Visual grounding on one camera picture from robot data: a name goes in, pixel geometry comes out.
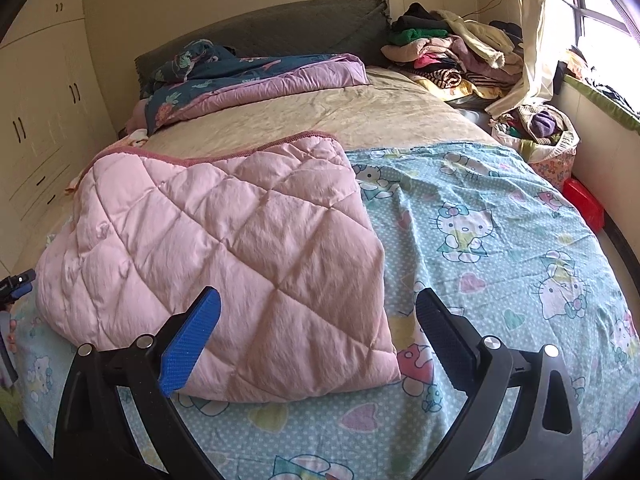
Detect cream window curtain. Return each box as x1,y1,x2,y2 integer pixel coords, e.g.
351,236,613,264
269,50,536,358
486,0,573,119

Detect blue hello kitty sheet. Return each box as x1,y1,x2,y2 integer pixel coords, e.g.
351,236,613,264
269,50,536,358
8,140,640,480

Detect bag of clothes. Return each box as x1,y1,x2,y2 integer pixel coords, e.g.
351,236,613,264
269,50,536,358
491,104,580,191

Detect cream wardrobe with drawers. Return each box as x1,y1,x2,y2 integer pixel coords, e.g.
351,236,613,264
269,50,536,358
1,0,116,272

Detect pink quilted jacket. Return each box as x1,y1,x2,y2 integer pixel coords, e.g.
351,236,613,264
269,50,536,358
36,132,400,403

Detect teal floral purple comforter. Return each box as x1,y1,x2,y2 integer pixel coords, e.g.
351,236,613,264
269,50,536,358
141,39,369,136

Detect green window sill cover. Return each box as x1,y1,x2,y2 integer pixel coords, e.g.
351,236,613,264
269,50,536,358
564,75,640,133

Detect orange white small cloth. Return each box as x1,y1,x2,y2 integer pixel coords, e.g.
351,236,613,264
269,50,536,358
64,128,149,195

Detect pile of mixed clothes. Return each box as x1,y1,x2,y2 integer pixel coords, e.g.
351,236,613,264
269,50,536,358
381,2,524,106

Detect pink pillow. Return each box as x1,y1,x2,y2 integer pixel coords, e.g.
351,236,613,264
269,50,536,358
125,99,148,134

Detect red box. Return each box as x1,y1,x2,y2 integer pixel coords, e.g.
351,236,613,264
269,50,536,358
562,178,605,234

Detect dark green headboard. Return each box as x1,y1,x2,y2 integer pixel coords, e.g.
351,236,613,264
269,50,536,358
134,0,392,96

